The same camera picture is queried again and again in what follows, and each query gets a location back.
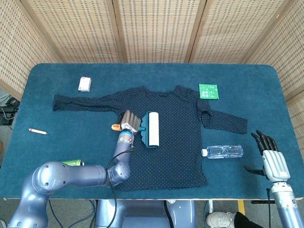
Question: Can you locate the white red marker pen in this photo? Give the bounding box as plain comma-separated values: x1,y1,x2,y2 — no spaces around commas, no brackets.
28,128,48,135

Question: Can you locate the green square packet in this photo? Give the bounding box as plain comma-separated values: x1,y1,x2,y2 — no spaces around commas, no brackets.
199,83,219,100

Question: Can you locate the blue floor cable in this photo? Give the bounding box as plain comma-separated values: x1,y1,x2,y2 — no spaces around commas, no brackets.
48,199,95,228

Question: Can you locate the woven folding screen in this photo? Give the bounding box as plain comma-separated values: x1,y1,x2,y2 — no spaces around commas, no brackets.
0,0,304,148

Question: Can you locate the white sneaker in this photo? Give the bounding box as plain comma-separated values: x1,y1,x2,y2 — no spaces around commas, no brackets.
206,211,237,228

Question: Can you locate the navy polka dot shirt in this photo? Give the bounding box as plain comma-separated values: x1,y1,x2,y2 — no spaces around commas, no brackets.
52,85,248,191

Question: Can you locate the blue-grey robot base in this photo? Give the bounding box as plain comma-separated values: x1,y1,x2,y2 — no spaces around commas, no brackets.
94,199,198,228

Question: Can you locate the small white box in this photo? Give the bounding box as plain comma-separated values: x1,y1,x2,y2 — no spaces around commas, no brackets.
77,76,92,93

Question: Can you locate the green drink can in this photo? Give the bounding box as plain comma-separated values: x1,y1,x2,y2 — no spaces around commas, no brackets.
61,159,85,166

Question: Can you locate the blue table cloth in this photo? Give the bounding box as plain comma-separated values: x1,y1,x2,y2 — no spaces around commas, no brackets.
0,62,298,200

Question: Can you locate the black cloth item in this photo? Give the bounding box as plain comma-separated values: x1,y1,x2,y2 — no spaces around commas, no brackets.
234,210,262,228

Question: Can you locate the blue white lint roller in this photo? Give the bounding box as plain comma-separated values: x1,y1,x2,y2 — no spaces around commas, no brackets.
111,111,161,149

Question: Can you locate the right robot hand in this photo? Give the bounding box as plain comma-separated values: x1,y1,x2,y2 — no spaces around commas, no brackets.
244,130,291,183

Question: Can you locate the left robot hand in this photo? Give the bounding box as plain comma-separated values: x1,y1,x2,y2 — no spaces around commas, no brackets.
118,110,143,135

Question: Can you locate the clear plastic water bottle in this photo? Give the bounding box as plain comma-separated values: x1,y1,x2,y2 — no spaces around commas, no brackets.
201,145,244,159

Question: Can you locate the black equipment with cables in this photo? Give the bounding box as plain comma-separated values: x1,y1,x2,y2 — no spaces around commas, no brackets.
0,94,21,130

